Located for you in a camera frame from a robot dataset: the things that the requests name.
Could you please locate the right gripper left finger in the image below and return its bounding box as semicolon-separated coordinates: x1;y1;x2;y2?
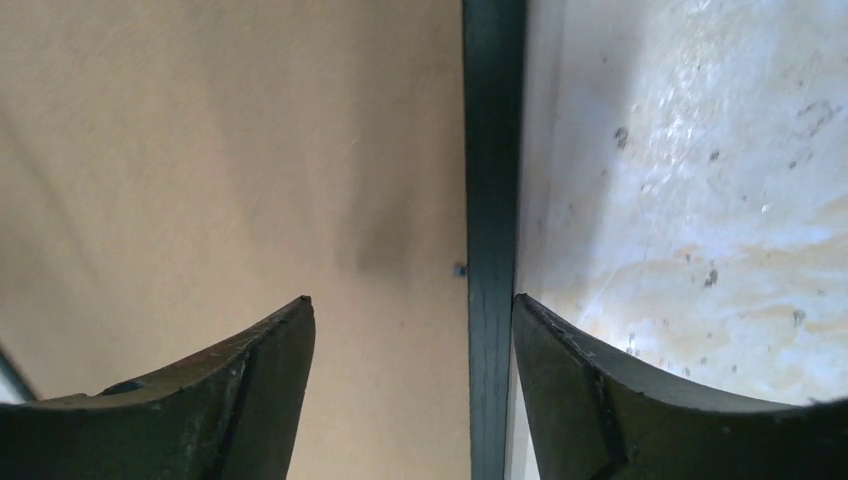
1;296;316;479

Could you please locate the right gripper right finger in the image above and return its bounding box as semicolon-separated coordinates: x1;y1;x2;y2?
513;294;847;479

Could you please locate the brown cardboard backing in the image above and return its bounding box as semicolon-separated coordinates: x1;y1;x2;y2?
1;1;471;479

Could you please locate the black picture frame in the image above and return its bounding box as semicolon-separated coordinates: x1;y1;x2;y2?
462;0;527;479

